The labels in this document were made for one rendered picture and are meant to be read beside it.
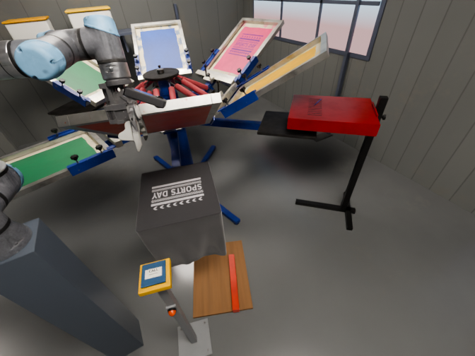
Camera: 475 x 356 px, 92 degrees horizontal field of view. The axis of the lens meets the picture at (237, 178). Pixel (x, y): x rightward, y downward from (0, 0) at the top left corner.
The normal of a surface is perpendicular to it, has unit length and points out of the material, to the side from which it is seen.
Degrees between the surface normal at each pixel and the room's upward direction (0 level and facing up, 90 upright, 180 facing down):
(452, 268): 0
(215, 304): 0
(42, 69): 90
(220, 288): 0
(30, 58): 90
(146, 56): 32
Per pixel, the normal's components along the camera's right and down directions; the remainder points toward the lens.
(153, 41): 0.08, -0.31
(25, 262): 0.48, 0.55
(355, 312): -0.05, -0.76
